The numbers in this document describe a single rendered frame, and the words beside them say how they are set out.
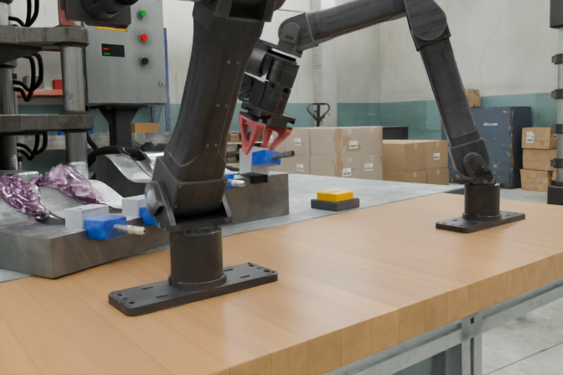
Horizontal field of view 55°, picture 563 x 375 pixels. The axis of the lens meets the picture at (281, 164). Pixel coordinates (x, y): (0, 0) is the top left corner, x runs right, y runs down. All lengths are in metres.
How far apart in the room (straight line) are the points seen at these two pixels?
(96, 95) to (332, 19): 1.01
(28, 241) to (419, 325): 0.52
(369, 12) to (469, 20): 7.96
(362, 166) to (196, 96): 4.52
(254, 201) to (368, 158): 4.05
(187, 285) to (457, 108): 0.61
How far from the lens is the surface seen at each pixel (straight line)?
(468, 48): 8.95
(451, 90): 1.04
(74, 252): 0.80
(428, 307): 0.64
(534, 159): 7.80
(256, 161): 1.07
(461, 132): 1.03
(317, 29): 1.05
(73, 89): 1.69
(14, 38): 1.73
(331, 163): 4.91
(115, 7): 0.85
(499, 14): 8.68
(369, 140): 5.12
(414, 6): 1.03
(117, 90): 1.89
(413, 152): 5.69
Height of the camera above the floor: 1.00
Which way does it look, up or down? 5 degrees down
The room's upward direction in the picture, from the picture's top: 2 degrees counter-clockwise
